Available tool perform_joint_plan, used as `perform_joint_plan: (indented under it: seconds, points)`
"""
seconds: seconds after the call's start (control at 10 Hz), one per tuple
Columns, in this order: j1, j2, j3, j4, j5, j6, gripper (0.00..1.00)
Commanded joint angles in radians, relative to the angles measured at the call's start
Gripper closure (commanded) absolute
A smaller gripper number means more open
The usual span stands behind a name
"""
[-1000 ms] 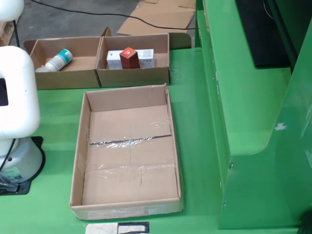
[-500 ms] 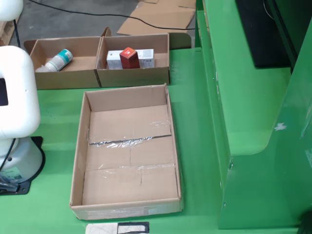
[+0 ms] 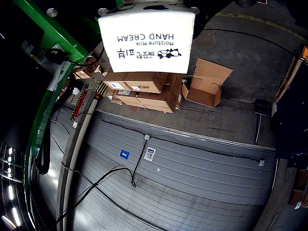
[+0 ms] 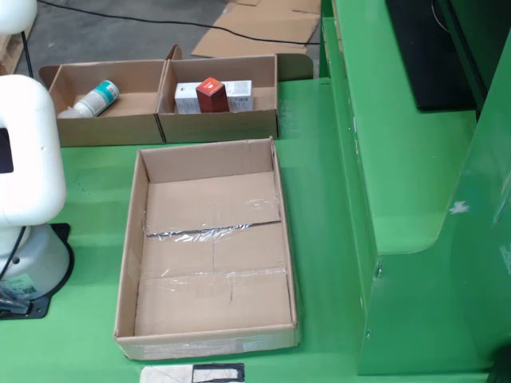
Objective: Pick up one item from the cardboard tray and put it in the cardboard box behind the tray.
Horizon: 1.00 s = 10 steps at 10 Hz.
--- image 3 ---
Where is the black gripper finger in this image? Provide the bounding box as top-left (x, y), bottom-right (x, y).
top-left (47, 0), bottom-right (121, 17)
top-left (182, 0), bottom-right (252, 37)

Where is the cow print hand cream box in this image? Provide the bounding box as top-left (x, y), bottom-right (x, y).
top-left (97, 1), bottom-right (196, 74)

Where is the cardboard box with round logo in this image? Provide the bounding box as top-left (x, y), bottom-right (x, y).
top-left (73, 64), bottom-right (102, 80)

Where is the cardboard box with Hiper print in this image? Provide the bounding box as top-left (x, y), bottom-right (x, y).
top-left (103, 71), bottom-right (169, 94)

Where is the open flat cardboard mailer box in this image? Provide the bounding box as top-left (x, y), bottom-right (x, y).
top-left (180, 57), bottom-right (233, 108)

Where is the large brown cardboard box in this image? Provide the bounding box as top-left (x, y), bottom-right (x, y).
top-left (112, 72), bottom-right (184, 114)

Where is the rack of small cardboard bins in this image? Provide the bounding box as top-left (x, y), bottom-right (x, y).
top-left (287, 168), bottom-right (308, 210)

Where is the green metal shelf stand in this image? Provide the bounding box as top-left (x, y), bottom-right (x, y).
top-left (12, 0), bottom-right (103, 217)

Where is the black power adapter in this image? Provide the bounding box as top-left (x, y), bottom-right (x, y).
top-left (45, 48), bottom-right (68, 64)

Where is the black yellow striped bumper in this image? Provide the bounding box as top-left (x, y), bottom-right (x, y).
top-left (88, 80), bottom-right (109, 94)

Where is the red bar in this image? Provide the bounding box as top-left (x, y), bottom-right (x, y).
top-left (69, 90), bottom-right (89, 121)

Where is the upright wooden pallet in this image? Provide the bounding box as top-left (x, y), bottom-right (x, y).
top-left (274, 50), bottom-right (304, 104)

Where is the white pipe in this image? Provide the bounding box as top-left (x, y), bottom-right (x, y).
top-left (69, 97), bottom-right (100, 170)

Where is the white printed notice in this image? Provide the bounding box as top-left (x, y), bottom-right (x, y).
top-left (143, 146), bottom-right (157, 161)

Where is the black dustpan with handle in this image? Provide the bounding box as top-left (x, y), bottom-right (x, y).
top-left (254, 98), bottom-right (270, 144)

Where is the black hanging wall cable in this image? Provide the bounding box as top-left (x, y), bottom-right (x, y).
top-left (131, 138), bottom-right (148, 188)

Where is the long loose black cable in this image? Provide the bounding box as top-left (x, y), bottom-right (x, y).
top-left (54, 166), bottom-right (135, 224)

